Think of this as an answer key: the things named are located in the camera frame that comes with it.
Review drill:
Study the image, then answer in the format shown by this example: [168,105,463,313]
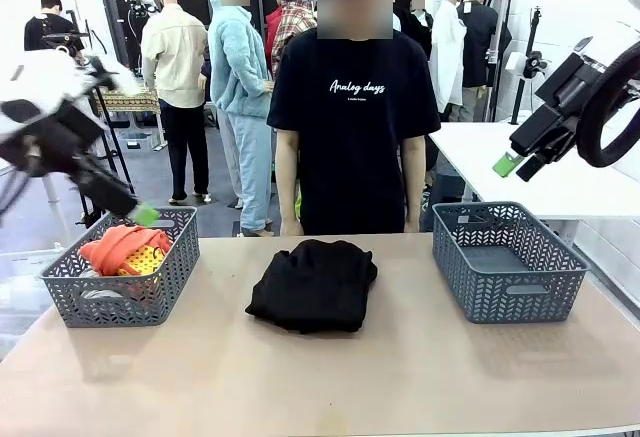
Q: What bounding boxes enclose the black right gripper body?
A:
[509,52,608,159]

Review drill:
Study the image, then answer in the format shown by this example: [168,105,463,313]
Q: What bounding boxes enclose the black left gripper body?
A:
[0,99,139,216]

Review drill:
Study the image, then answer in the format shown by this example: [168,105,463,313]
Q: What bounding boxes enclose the orange printed t-shirt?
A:
[78,224,174,278]

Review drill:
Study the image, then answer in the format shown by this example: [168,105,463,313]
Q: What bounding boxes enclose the person's left forearm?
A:
[401,136,427,223]

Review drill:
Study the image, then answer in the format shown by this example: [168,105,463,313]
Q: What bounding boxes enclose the person's right forearm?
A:
[274,129,304,222]

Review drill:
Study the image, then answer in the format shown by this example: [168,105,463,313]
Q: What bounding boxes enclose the large white table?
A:
[428,121,640,238]

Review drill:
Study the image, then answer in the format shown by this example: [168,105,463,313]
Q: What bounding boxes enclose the black light stand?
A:
[508,5,544,126]

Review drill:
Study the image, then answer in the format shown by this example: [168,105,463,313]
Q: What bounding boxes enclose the small white table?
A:
[0,166,62,207]

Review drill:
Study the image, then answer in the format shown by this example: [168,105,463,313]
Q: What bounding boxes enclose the grey plastic lattice basket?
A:
[431,200,591,325]
[39,205,201,329]

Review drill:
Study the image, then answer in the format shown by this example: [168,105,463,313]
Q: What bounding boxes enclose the white folded garment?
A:
[77,267,126,303]

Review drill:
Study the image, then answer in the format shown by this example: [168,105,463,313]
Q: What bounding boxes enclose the table with patterned cloth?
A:
[94,87,161,117]

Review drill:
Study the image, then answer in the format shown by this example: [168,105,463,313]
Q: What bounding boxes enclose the black leaning stand poles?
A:
[487,0,519,123]

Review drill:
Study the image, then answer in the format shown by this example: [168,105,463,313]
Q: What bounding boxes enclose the background person in black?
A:
[23,0,87,66]

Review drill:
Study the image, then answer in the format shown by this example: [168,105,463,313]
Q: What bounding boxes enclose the mannequin in black jacket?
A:
[457,0,514,123]

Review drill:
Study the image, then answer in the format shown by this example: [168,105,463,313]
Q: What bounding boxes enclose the mannequin in white shirt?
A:
[428,0,469,123]

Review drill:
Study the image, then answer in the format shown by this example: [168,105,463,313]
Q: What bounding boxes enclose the mannequin in cream jacket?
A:
[141,0,211,203]

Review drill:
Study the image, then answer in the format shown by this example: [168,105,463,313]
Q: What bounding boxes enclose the person in black t-shirt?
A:
[267,0,442,237]

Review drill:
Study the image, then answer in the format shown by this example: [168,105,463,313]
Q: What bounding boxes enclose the mannequin in dark jacket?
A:
[392,0,432,61]

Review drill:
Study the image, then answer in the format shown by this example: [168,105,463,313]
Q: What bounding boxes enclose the mannequin in blue fleece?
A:
[207,0,277,238]

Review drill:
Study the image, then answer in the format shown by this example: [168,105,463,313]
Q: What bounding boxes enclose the mannequin in plaid hooded shirt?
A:
[264,0,319,79]

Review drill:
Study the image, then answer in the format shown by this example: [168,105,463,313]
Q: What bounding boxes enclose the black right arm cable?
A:
[576,40,640,169]

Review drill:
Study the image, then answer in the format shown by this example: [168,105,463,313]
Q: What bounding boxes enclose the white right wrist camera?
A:
[503,49,547,81]

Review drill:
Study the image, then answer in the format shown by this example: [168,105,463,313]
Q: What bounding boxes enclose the black camera tripod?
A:
[39,31,137,228]

